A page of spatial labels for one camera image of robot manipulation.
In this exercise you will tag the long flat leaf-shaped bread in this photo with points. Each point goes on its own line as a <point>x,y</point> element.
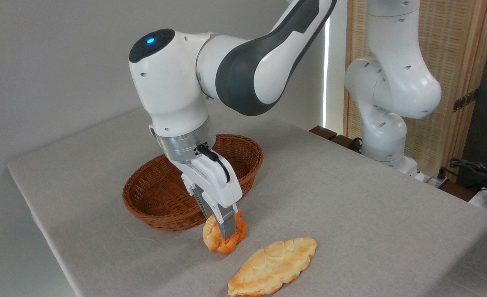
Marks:
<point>272,267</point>

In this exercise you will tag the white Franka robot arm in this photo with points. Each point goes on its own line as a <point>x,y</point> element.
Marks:
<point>173,95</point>

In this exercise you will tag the small round bread roll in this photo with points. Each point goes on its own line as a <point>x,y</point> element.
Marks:
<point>214,240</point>

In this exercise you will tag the dark brown wooden bench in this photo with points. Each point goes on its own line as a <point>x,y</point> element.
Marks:
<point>323,132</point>

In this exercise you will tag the brown wicker oval basket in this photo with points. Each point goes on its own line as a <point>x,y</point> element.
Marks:
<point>156,198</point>

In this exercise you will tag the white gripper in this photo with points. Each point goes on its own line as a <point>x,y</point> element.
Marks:
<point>214,181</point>

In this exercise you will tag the grey tablecloth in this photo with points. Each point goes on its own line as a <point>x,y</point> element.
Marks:
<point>350,222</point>

